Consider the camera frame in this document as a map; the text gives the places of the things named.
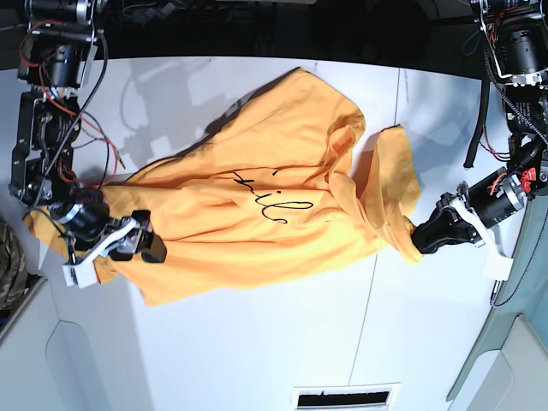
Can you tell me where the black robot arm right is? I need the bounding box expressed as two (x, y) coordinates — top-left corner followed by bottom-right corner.
(9, 1), (167, 265)

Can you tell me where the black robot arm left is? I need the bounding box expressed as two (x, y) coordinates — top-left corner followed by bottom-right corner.
(412, 1), (547, 254)

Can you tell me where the camouflage cloth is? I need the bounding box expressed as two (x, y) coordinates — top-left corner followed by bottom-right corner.
(1, 221), (28, 311)

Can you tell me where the white vent grille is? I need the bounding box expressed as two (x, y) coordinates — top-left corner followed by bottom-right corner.
(291, 383), (401, 411)

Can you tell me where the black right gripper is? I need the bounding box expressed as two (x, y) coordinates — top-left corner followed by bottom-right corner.
(49, 200), (167, 264)

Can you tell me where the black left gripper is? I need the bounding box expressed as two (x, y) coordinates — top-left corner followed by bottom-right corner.
(411, 167), (531, 254)

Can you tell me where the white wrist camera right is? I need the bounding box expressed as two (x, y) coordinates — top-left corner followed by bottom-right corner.
(62, 260), (98, 289)

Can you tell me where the braided black camera cable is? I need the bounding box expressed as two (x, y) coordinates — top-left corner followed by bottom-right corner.
(482, 16), (548, 308)

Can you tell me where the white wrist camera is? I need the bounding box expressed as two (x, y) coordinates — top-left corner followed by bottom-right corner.
(62, 260), (98, 289)
(483, 253), (514, 282)

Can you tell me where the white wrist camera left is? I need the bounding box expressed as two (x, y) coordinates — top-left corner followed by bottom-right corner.
(483, 253), (514, 282)

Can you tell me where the orange t-shirt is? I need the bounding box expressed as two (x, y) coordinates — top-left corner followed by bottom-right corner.
(21, 67), (424, 307)

